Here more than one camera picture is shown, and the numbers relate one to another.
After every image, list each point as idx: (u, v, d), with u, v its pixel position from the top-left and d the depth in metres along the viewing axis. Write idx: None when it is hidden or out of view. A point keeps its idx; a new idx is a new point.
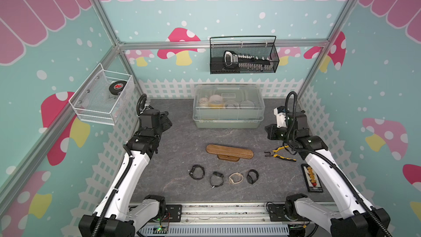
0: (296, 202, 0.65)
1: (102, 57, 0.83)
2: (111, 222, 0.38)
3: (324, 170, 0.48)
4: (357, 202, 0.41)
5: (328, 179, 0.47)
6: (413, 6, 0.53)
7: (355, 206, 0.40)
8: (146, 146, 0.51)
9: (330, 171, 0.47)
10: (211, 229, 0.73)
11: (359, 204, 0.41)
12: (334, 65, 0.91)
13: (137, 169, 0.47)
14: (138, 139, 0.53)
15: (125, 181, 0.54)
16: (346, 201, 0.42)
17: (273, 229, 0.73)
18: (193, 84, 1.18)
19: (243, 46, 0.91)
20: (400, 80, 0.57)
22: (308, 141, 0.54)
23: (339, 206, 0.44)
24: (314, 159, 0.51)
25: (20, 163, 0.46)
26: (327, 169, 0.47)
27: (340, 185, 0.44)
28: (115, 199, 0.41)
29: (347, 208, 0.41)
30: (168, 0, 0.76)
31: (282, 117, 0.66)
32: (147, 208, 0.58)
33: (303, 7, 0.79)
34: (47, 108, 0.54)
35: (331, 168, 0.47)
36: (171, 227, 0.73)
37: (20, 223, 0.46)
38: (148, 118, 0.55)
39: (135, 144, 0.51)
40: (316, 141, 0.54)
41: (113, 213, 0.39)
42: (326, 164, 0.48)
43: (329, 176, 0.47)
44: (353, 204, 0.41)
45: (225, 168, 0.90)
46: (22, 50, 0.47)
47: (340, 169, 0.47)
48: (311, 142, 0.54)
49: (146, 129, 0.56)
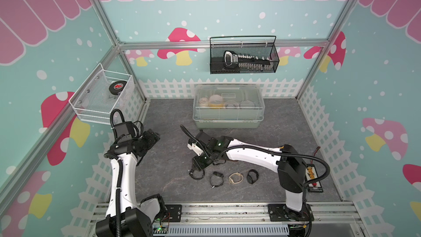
0: (290, 205, 0.65)
1: (102, 57, 0.83)
2: (129, 213, 0.39)
3: (242, 154, 0.55)
4: (272, 156, 0.50)
5: (249, 157, 0.54)
6: (413, 7, 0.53)
7: (273, 159, 0.49)
8: (129, 146, 0.53)
9: (245, 152, 0.54)
10: (211, 229, 0.73)
11: (273, 156, 0.50)
12: (334, 65, 0.91)
13: (130, 168, 0.49)
14: (118, 144, 0.54)
15: (125, 180, 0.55)
16: (268, 161, 0.50)
17: (272, 229, 0.73)
18: (193, 84, 1.18)
19: (243, 46, 0.91)
20: (400, 80, 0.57)
22: (219, 145, 0.60)
23: (268, 167, 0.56)
24: (233, 152, 0.56)
25: (19, 163, 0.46)
26: (243, 151, 0.55)
27: (256, 155, 0.52)
28: (123, 196, 0.42)
29: (272, 164, 0.50)
30: None
31: (196, 147, 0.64)
32: (149, 208, 0.57)
33: (303, 7, 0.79)
34: (47, 108, 0.54)
35: (244, 149, 0.55)
36: (171, 227, 0.73)
37: (20, 223, 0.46)
38: (122, 125, 0.59)
39: (117, 149, 0.52)
40: (224, 140, 0.61)
41: (127, 206, 0.40)
42: (240, 150, 0.56)
43: (247, 155, 0.54)
44: (272, 159, 0.49)
45: (225, 168, 0.90)
46: (22, 50, 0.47)
47: (249, 145, 0.56)
48: (221, 144, 0.60)
49: (124, 136, 0.59)
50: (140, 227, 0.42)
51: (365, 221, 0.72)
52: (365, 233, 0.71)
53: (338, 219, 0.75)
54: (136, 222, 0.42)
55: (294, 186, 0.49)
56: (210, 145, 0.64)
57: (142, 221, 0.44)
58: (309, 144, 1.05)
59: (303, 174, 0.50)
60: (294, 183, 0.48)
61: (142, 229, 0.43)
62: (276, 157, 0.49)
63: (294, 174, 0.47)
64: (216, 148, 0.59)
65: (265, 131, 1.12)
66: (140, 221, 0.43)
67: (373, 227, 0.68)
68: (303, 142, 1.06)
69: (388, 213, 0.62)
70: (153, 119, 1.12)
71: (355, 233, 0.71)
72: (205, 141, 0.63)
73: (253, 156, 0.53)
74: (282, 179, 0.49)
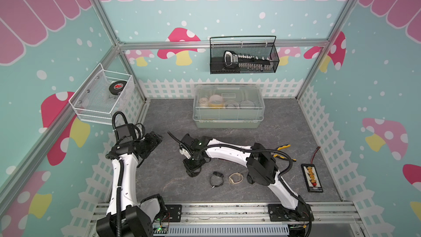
0: (287, 203, 0.65)
1: (102, 57, 0.83)
2: (129, 210, 0.39)
3: (218, 152, 0.61)
4: (243, 153, 0.56)
5: (223, 154, 0.61)
6: (413, 6, 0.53)
7: (244, 156, 0.55)
8: (131, 147, 0.54)
9: (222, 150, 0.61)
10: (211, 229, 0.73)
11: (245, 153, 0.56)
12: (334, 65, 0.91)
13: (131, 167, 0.50)
14: (118, 145, 0.55)
15: (126, 179, 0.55)
16: (240, 157, 0.56)
17: (272, 229, 0.73)
18: (193, 84, 1.18)
19: (243, 46, 0.91)
20: (400, 80, 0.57)
22: (199, 144, 0.66)
23: (240, 162, 0.58)
24: (210, 150, 0.63)
25: (20, 163, 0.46)
26: (219, 150, 0.61)
27: (230, 153, 0.58)
28: (124, 194, 0.43)
29: (243, 161, 0.56)
30: None
31: (186, 151, 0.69)
32: (149, 208, 0.57)
33: (303, 7, 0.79)
34: (47, 108, 0.54)
35: (221, 147, 0.61)
36: (171, 227, 0.73)
37: (20, 223, 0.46)
38: (124, 127, 0.60)
39: (118, 150, 0.53)
40: (204, 140, 0.67)
41: (128, 204, 0.41)
42: (217, 147, 0.62)
43: (222, 153, 0.60)
44: (243, 156, 0.55)
45: (225, 168, 0.90)
46: (22, 50, 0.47)
47: (225, 144, 0.62)
48: (202, 144, 0.66)
49: (125, 137, 0.60)
50: (141, 226, 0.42)
51: (365, 221, 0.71)
52: (365, 233, 0.71)
53: (337, 219, 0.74)
54: (137, 220, 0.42)
55: (263, 179, 0.55)
56: (193, 146, 0.71)
57: (143, 220, 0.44)
58: (309, 144, 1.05)
59: (272, 168, 0.57)
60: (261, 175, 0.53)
61: (142, 228, 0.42)
62: (246, 154, 0.55)
63: (260, 168, 0.53)
64: (197, 147, 0.66)
65: (265, 131, 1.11)
66: (141, 220, 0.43)
67: (373, 227, 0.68)
68: (303, 142, 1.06)
69: (388, 213, 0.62)
70: (153, 119, 1.12)
71: (355, 233, 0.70)
72: (188, 142, 0.71)
73: (228, 154, 0.59)
74: (254, 173, 0.55)
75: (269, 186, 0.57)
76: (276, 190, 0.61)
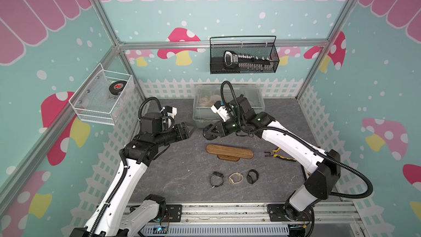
0: (294, 202, 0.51)
1: (102, 57, 0.83)
2: None
3: (280, 139, 0.51)
4: (314, 155, 0.46)
5: (286, 146, 0.51)
6: (413, 6, 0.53)
7: (314, 158, 0.45)
8: (144, 154, 0.47)
9: (286, 138, 0.50)
10: (211, 229, 0.73)
11: (317, 155, 0.46)
12: (334, 65, 0.91)
13: (132, 181, 0.45)
14: (134, 146, 0.49)
15: (119, 193, 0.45)
16: (308, 158, 0.46)
17: (272, 229, 0.73)
18: (193, 84, 1.18)
19: (243, 46, 0.91)
20: (400, 79, 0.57)
22: (258, 120, 0.56)
23: (302, 163, 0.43)
24: (270, 131, 0.53)
25: (19, 163, 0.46)
26: (282, 137, 0.51)
27: (297, 146, 0.48)
28: (106, 214, 0.39)
29: (311, 163, 0.46)
30: (168, 0, 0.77)
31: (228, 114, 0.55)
32: (144, 212, 0.57)
33: (303, 7, 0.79)
34: (47, 108, 0.54)
35: (285, 134, 0.51)
36: (171, 227, 0.73)
37: (19, 223, 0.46)
38: (147, 122, 0.51)
39: (131, 151, 0.48)
40: (264, 117, 0.56)
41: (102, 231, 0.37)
42: (280, 134, 0.52)
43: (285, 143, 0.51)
44: (313, 158, 0.45)
45: (225, 168, 0.90)
46: (22, 50, 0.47)
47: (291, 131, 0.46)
48: (261, 120, 0.56)
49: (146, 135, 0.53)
50: None
51: (365, 221, 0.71)
52: (365, 233, 0.71)
53: (338, 219, 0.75)
54: None
55: (320, 192, 0.47)
56: (248, 117, 0.59)
57: None
58: None
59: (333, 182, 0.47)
60: (322, 191, 0.46)
61: None
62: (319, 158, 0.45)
63: (330, 182, 0.44)
64: (252, 120, 0.56)
65: None
66: None
67: (373, 227, 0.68)
68: None
69: (388, 213, 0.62)
70: None
71: (355, 233, 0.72)
72: (245, 108, 0.58)
73: (292, 146, 0.49)
74: (311, 180, 0.47)
75: (301, 187, 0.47)
76: (305, 195, 0.57)
